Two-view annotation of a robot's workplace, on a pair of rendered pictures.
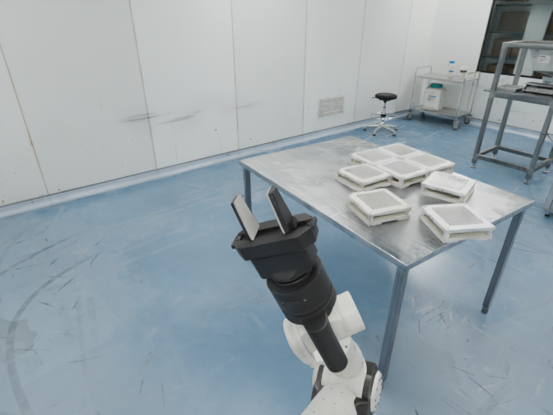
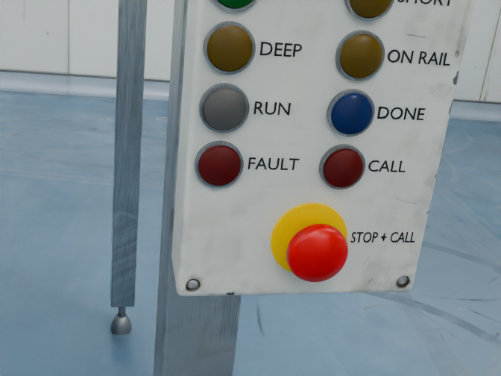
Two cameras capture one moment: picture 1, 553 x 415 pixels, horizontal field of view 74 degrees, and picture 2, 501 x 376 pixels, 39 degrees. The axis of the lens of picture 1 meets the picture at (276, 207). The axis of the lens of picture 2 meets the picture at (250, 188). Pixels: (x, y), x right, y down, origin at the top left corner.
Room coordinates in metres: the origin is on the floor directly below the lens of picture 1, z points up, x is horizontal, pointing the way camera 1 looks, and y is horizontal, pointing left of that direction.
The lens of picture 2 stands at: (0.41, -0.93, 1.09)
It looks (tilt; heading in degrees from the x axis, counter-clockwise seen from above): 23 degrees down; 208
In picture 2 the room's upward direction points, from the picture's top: 6 degrees clockwise
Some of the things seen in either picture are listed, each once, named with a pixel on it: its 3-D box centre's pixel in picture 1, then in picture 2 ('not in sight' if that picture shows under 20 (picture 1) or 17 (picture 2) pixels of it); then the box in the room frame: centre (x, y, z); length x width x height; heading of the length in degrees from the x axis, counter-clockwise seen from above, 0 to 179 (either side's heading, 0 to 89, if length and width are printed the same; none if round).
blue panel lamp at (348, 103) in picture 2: not in sight; (352, 113); (0.01, -1.07, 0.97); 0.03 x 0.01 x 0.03; 132
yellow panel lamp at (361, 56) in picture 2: not in sight; (361, 56); (0.01, -1.07, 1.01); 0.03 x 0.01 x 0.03; 132
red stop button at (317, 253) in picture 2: not in sight; (311, 243); (0.02, -1.08, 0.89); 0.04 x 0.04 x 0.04; 42
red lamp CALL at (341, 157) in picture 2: not in sight; (343, 168); (0.01, -1.07, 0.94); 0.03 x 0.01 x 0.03; 132
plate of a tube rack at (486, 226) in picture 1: (456, 217); not in sight; (1.58, -0.88, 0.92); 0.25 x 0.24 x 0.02; 97
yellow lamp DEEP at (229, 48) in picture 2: not in sight; (229, 48); (0.06, -1.13, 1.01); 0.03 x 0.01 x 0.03; 132
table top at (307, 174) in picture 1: (369, 180); not in sight; (2.20, -0.60, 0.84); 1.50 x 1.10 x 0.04; 33
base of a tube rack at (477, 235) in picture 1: (453, 226); not in sight; (1.58, -0.88, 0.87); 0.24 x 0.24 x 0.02; 7
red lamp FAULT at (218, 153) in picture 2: not in sight; (219, 165); (0.06, -1.13, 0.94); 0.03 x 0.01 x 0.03; 132
